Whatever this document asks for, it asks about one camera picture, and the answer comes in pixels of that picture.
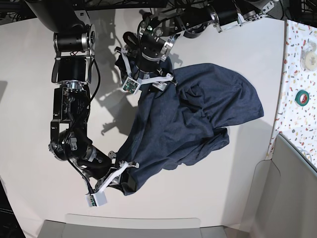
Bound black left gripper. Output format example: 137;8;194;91
136;23;177;73

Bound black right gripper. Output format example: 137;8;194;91
71;146;137;192

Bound navy blue t-shirt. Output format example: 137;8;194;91
117;63;264;195

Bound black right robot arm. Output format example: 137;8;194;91
26;0;116;194

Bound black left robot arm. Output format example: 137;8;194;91
135;0;276;73

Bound grey plastic bin front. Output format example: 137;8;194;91
38;214;227;238

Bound grey plastic bin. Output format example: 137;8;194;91
240;134;317;238
38;214;227;238

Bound grey plastic bin right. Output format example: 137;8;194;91
240;134;317;238

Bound clear tape dispenser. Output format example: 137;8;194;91
300;42;317;72

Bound green tape roll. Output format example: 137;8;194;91
295;90;310;107

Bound terrazzo patterned side table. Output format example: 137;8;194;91
266;20;317;166

